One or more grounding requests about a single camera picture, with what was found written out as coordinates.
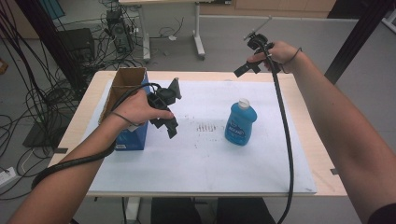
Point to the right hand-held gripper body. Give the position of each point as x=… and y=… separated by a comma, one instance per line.
x=259, y=42

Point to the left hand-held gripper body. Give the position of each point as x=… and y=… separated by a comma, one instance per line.
x=162, y=99

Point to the blue bottle with white cap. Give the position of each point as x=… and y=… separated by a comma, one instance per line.
x=239, y=124

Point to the person's right hand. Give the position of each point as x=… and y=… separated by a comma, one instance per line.
x=280, y=53

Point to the person's left hand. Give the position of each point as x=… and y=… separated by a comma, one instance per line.
x=137, y=110

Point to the blue cardboard box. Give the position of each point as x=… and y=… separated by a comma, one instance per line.
x=137, y=140

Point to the wooden cabinet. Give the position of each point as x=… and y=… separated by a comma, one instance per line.
x=267, y=7

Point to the white table mat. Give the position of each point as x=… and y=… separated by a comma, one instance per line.
x=193, y=165

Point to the white plug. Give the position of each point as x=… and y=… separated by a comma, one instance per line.
x=172, y=38

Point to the black computer tower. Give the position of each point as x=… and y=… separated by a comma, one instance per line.
x=120, y=31

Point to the white table leg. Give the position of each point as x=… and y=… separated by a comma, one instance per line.
x=133, y=210

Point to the black tape piece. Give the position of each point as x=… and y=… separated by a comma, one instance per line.
x=60, y=150
x=334, y=171

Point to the black equipment case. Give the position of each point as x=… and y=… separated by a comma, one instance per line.
x=77, y=43

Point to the person's right leg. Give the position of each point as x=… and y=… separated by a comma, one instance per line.
x=243, y=211

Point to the teal panel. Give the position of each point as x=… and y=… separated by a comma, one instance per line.
x=51, y=7

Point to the white power strip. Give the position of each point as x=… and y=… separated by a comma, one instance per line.
x=6, y=177

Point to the person's dark sleeve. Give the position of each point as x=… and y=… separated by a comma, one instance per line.
x=384, y=216

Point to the white desk frame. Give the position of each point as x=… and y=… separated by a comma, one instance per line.
x=199, y=40

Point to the black metal post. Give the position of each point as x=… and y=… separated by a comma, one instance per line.
x=358, y=37
x=53, y=40

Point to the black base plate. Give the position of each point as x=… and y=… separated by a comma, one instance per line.
x=40, y=137

